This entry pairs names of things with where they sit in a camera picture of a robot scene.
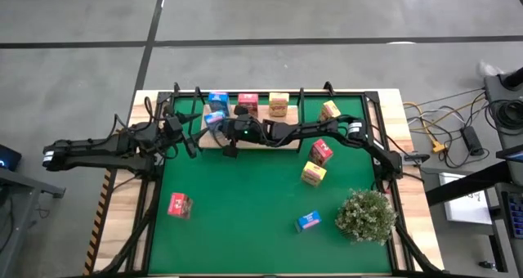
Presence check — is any black metal beam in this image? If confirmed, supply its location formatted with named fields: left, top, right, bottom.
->
left=424, top=161, right=523, bottom=208

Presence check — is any small black device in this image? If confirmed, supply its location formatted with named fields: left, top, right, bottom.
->
left=402, top=153, right=431, bottom=164

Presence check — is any grey metal equipment stand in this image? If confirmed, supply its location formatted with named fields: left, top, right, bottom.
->
left=483, top=67, right=523, bottom=148

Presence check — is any coiled black cable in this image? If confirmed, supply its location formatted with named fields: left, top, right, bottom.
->
left=485, top=99, right=523, bottom=131

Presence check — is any yellow power cable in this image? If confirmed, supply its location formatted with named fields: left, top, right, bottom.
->
left=403, top=96, right=488, bottom=155

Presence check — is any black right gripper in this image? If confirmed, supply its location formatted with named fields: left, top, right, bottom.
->
left=221, top=104, right=267, bottom=159

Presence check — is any black power adapter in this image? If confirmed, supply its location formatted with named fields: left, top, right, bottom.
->
left=460, top=125, right=485, bottom=157

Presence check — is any yellow Corn Pops cereal box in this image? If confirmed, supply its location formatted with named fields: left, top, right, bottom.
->
left=318, top=100, right=342, bottom=123
left=300, top=160, right=328, bottom=188
left=268, top=92, right=291, bottom=118

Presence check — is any black metal table frame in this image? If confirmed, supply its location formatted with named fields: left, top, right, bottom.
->
left=83, top=80, right=446, bottom=278

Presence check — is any yellow black hazard tape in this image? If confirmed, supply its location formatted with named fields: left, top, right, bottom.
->
left=83, top=163, right=114, bottom=277

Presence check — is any black keyboard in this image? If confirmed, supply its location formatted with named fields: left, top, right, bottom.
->
left=501, top=190, right=523, bottom=240

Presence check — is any grey metal desk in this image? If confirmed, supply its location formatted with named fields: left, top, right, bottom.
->
left=0, top=167, right=66, bottom=278

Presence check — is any wooden shelf board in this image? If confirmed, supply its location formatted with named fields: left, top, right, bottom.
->
left=198, top=104, right=300, bottom=150

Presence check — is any blue Rice Krispies cereal box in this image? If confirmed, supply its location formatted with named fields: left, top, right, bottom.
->
left=207, top=91, right=231, bottom=115
left=294, top=209, right=323, bottom=233
left=203, top=110, right=226, bottom=127

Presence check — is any red cereal box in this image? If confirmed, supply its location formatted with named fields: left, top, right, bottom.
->
left=237, top=92, right=260, bottom=116
left=308, top=137, right=334, bottom=168
left=167, top=191, right=194, bottom=220

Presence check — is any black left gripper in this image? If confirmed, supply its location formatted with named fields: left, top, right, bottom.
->
left=163, top=113, right=210, bottom=159

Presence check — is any black device with blue light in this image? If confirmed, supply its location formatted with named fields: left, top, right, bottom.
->
left=0, top=143, right=23, bottom=173

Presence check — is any green table mat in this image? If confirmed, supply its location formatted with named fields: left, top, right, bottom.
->
left=147, top=96, right=393, bottom=275

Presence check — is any artificial white-flowered bush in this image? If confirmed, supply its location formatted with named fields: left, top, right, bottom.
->
left=334, top=188, right=398, bottom=246

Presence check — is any white board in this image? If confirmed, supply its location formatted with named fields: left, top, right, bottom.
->
left=437, top=172, right=494, bottom=226

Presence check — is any dark monitor screen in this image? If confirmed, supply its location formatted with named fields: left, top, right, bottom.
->
left=495, top=143, right=523, bottom=164

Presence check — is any black metal shelf bracket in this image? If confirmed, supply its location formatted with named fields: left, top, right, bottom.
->
left=297, top=87, right=306, bottom=153
left=188, top=85, right=205, bottom=118

